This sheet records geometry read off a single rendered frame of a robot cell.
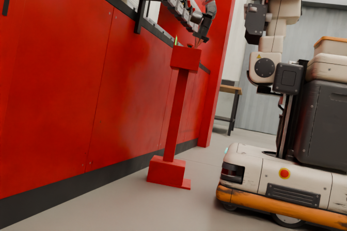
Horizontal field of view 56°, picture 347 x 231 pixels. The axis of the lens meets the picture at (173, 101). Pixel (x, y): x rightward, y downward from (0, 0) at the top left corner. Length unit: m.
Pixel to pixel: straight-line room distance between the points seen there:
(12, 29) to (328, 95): 1.29
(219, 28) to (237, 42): 5.65
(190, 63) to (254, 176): 0.70
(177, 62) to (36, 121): 0.93
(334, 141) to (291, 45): 7.93
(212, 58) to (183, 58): 1.95
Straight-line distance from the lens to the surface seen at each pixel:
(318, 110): 1.61
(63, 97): 1.22
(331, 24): 9.75
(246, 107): 9.20
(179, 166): 1.83
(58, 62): 1.17
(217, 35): 3.79
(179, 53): 1.82
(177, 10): 2.64
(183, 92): 1.87
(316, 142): 1.61
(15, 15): 0.87
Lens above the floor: 0.48
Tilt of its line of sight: level
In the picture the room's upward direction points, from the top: 10 degrees clockwise
